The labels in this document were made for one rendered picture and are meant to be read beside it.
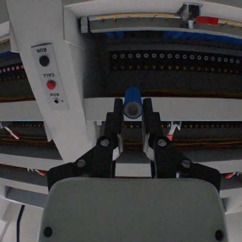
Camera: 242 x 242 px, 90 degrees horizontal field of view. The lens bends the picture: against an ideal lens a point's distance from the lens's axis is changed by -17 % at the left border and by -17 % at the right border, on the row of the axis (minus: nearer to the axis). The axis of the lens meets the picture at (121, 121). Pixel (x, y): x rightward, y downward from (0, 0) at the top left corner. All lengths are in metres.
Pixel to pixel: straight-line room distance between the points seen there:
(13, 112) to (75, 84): 0.18
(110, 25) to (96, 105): 0.14
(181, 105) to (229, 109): 0.10
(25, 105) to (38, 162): 0.21
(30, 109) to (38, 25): 0.18
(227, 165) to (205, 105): 0.25
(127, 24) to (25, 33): 0.17
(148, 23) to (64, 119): 0.24
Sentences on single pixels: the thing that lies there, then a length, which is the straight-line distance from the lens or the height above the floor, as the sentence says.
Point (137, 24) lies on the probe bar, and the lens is 0.27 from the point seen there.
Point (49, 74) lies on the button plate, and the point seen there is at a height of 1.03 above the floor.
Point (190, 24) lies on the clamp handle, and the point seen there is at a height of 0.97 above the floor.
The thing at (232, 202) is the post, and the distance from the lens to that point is 0.90.
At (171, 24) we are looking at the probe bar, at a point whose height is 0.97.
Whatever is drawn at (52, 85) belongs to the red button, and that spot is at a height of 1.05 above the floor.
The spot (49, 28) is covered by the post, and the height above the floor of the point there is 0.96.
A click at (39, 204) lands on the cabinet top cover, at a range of 0.98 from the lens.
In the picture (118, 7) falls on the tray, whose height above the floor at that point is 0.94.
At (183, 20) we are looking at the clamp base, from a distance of 0.25.
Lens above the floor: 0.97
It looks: 37 degrees up
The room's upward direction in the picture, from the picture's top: 176 degrees clockwise
